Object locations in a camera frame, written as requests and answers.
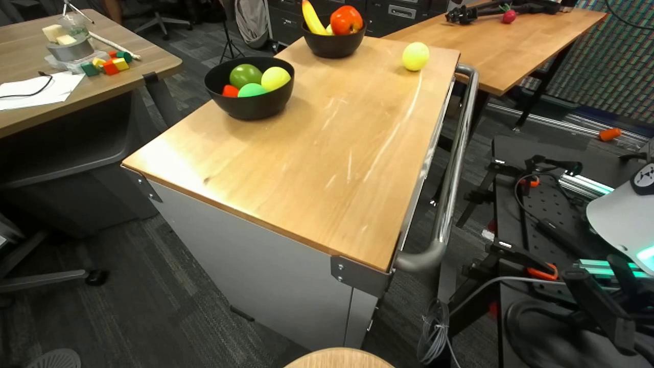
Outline yellow green plush lemon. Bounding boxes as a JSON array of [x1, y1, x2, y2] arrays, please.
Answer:
[[261, 65, 290, 90]]

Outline small red plush strawberry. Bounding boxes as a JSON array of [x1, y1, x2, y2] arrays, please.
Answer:
[[220, 84, 240, 99]]

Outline green plush apple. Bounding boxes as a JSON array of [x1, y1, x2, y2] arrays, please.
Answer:
[[229, 63, 261, 88]]

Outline yellow plush banana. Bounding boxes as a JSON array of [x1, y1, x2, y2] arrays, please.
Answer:
[[301, 0, 333, 37]]

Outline orange red plush tomato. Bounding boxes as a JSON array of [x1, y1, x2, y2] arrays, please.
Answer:
[[329, 6, 364, 35]]

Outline green plush ball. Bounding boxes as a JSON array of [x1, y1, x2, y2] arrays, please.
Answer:
[[238, 83, 268, 99]]

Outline yellow plush ball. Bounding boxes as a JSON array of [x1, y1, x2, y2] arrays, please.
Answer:
[[403, 42, 432, 72]]

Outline colourful toy blocks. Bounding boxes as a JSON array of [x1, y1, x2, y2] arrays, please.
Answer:
[[79, 52, 134, 79]]

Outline white cart with wooden top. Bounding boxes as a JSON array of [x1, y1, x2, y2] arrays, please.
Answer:
[[123, 37, 461, 345]]

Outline far black bowl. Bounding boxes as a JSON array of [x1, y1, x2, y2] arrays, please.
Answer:
[[305, 32, 364, 59]]

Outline black bowl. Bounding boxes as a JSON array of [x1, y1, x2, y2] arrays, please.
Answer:
[[305, 32, 364, 59], [205, 58, 294, 120]]

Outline near black bowl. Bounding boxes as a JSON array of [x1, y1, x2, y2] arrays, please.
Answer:
[[205, 58, 294, 120]]

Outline round wooden stool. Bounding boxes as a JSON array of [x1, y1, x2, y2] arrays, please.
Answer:
[[284, 347, 395, 368]]

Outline wooden desk far right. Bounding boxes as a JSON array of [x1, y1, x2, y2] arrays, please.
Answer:
[[390, 8, 606, 97]]

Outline black tool with red tip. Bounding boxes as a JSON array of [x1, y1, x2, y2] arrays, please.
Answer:
[[446, 0, 564, 24]]

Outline white paper sheets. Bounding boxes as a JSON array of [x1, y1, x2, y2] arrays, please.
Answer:
[[0, 72, 83, 110]]

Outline clear plastic container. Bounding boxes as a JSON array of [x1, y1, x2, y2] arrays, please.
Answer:
[[44, 15, 94, 61]]

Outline wooden desk with papers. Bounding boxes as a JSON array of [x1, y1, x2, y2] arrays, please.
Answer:
[[0, 6, 184, 193]]

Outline metal cart handle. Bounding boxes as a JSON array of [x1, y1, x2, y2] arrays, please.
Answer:
[[395, 65, 478, 272]]

